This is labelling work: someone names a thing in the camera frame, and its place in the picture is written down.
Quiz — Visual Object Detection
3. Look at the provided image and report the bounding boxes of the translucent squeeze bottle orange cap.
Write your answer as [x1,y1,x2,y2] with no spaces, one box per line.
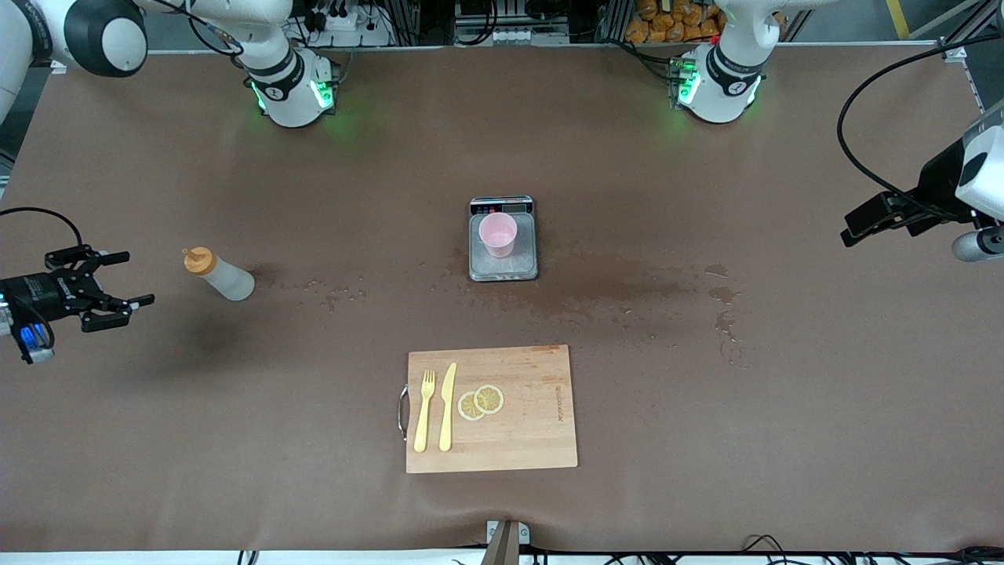
[183,246,256,302]

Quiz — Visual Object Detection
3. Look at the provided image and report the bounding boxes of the pink plastic cup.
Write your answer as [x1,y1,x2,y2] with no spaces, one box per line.
[478,212,518,258]

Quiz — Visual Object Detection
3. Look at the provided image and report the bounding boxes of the pile of orange bags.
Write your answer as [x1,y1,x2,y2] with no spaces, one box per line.
[625,0,704,45]

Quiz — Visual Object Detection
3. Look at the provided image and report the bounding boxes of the yellow plastic fork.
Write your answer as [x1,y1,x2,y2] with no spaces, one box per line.
[413,370,436,454]

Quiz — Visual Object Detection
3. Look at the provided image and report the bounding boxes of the white power strip with plugs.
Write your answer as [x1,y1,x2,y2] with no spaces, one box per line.
[302,0,393,48]

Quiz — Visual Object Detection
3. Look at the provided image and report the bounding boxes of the yellow plastic knife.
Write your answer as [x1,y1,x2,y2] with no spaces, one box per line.
[438,363,457,453]

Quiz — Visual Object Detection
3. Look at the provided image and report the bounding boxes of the silver kitchen scale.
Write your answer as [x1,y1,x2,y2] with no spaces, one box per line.
[468,196,540,283]

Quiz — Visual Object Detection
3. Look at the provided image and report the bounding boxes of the grey power strip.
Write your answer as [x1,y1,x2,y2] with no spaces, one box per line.
[453,22,570,46]

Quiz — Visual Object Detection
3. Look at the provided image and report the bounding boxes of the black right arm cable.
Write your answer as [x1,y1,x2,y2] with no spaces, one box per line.
[0,0,244,249]

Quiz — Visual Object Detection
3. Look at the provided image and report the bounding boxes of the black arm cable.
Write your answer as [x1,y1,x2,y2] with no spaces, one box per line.
[837,39,1004,217]
[0,0,244,249]

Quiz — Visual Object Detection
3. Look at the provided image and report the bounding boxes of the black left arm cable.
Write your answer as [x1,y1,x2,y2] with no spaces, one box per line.
[837,39,1004,217]

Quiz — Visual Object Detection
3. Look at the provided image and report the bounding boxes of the aluminium frame profile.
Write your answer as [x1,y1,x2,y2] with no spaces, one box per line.
[937,0,1004,62]

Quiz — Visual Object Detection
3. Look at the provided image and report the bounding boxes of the black cables bundle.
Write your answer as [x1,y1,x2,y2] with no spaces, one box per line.
[741,534,1004,565]

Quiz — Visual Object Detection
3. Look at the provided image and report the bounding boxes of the wooden cutting board metal handle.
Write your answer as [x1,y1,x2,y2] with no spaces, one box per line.
[398,344,579,475]

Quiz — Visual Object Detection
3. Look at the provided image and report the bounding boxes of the metal bracket with brown post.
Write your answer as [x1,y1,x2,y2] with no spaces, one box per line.
[480,519,532,565]

